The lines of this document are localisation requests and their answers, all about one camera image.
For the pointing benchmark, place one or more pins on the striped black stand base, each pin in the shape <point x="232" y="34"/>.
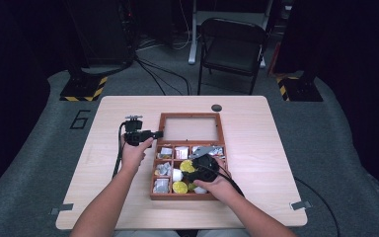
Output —
<point x="82" y="89"/>
<point x="301" y="89"/>

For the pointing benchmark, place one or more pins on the black folding chair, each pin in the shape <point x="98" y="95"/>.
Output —
<point x="232" y="49"/>

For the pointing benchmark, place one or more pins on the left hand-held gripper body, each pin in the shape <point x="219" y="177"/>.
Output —
<point x="134" y="135"/>

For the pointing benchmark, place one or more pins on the yellow-green round capsule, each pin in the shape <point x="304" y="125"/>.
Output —
<point x="191" y="186"/>

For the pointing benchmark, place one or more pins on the person's right hand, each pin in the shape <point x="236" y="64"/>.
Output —
<point x="222" y="186"/>

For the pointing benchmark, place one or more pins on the black table grommet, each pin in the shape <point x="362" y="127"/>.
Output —
<point x="216" y="108"/>

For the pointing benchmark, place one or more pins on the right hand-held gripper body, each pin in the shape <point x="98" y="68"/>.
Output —
<point x="205" y="168"/>

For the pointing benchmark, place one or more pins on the black cabinet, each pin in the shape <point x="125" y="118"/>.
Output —
<point x="102" y="33"/>

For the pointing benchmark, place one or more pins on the white round capsule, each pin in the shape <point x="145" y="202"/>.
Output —
<point x="200" y="190"/>
<point x="177" y="174"/>

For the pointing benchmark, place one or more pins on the grey tape strip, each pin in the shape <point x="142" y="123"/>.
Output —
<point x="301" y="205"/>
<point x="62" y="208"/>

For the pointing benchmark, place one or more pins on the person's left hand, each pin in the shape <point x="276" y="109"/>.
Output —
<point x="133" y="156"/>

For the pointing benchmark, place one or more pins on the yellow round capsule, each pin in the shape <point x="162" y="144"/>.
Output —
<point x="187" y="166"/>
<point x="180" y="187"/>

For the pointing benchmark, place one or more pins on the white and red packet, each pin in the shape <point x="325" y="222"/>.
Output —
<point x="181" y="152"/>

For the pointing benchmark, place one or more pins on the wooden box with glass lid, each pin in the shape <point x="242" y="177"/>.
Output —
<point x="164" y="196"/>

